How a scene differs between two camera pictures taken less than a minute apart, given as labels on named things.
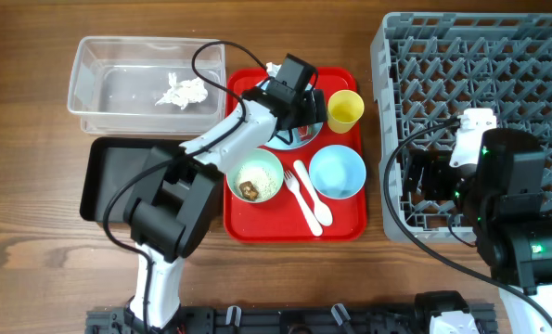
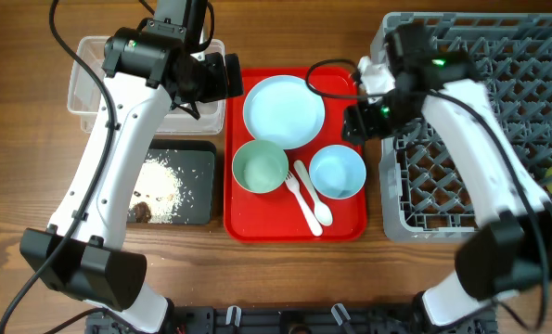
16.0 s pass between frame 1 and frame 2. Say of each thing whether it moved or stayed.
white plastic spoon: stayed
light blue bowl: stayed
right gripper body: moved
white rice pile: moved
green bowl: moved
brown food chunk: moved
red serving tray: stayed
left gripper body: moved
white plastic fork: stayed
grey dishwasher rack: stayed
